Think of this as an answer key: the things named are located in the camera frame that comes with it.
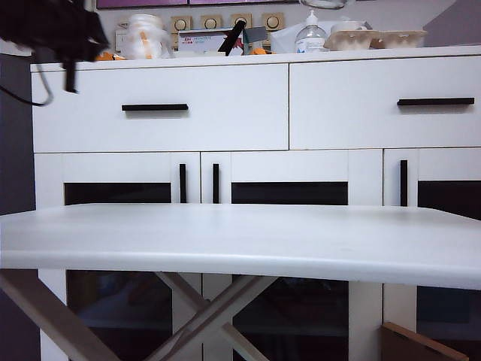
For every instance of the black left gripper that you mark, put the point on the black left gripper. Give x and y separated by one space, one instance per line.
71 34

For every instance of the white cabinet drawer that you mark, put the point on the white cabinet drawer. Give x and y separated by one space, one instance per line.
225 113
338 113

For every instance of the orange toy pieces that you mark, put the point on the orange toy pieces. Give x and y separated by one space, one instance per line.
258 51
112 57

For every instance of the small white box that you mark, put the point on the small white box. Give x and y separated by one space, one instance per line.
120 41

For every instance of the white translucent plastic container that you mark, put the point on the white translucent plastic container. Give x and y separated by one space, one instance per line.
144 37

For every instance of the white glass-panel cabinet door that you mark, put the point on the white glass-panel cabinet door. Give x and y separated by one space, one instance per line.
443 164
112 166
293 165

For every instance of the white sideboard cabinet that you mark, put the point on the white sideboard cabinet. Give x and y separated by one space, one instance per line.
188 60

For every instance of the white box with red print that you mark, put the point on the white box with red print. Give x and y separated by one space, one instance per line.
198 42

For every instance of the black slanted stick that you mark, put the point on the black slanted stick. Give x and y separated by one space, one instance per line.
232 38

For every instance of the grey small box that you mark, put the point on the grey small box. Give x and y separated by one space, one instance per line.
256 35

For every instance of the white plastic bag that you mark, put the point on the white plastic bag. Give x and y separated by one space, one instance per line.
282 39

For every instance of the light wooden table leg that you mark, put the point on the light wooden table leg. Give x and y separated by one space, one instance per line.
56 316
232 305
179 289

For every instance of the clear pump sanitizer bottle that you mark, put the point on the clear pump sanitizer bottle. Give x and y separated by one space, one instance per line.
310 37

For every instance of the beige paper egg carton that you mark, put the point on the beige paper egg carton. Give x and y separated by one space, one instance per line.
405 38
352 40

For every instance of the brown cardboard sheet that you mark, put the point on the brown cardboard sheet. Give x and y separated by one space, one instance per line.
405 345

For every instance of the white paper sheet on wall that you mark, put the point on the white paper sheet on wall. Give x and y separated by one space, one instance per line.
15 49

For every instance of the purple wall picture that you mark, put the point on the purple wall picture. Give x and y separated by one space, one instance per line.
143 3

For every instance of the beige wall dial switch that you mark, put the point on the beige wall dial switch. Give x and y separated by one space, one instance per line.
240 19
181 23
272 21
210 22

